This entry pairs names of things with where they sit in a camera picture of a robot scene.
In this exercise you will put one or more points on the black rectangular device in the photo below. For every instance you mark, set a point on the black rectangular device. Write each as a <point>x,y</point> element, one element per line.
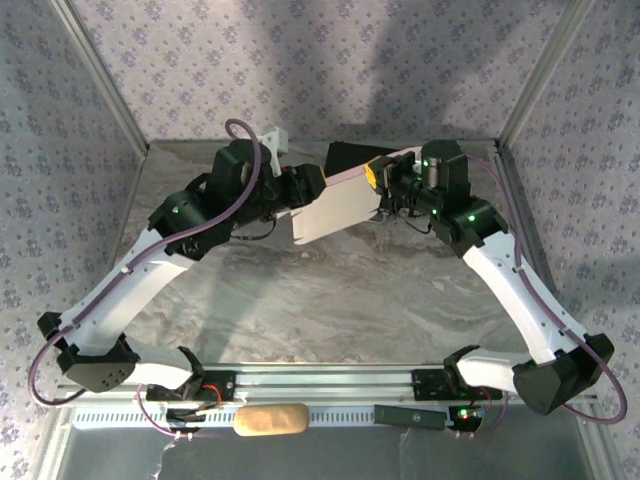
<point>410,417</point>

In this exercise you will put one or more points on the tan oblong sponge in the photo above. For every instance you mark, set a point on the tan oblong sponge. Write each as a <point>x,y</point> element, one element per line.
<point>272,420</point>

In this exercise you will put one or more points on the right aluminium frame post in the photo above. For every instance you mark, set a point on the right aluminium frame post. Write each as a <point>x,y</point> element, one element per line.
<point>542,75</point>

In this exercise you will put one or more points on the aluminium side rail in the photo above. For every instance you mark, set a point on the aluminium side rail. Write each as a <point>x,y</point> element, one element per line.
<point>505,165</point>

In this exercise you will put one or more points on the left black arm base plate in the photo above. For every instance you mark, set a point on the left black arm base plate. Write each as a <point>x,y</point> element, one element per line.
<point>227,385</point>

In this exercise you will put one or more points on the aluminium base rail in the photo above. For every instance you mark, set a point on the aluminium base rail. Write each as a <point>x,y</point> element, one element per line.
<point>325,380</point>

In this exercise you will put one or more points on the torn clear plastic strip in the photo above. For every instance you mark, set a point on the torn clear plastic strip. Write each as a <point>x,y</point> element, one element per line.
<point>164,457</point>
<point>406,440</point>

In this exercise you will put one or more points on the pink paper box sheet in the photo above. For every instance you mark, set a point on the pink paper box sheet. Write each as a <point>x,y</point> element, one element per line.
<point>335,210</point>

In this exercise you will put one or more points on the circuit board with green light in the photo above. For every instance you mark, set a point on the circuit board with green light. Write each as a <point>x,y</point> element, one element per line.
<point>465,414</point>

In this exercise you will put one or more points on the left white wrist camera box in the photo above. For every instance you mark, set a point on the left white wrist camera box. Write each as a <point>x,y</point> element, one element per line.
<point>275,142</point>

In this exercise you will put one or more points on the left aluminium frame post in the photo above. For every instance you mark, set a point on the left aluminium frame post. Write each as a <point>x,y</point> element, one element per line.
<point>102,75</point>

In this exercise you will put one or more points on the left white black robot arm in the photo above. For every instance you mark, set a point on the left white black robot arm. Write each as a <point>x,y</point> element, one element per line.
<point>145,280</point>

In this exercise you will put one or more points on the aluminium frame post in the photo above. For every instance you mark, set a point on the aluminium frame post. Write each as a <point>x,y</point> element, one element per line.
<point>102,75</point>
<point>542,75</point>

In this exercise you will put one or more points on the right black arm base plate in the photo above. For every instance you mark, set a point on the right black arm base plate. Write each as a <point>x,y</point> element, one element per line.
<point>425,385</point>

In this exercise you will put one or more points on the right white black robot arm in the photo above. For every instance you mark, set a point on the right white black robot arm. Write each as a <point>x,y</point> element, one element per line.
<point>515,295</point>

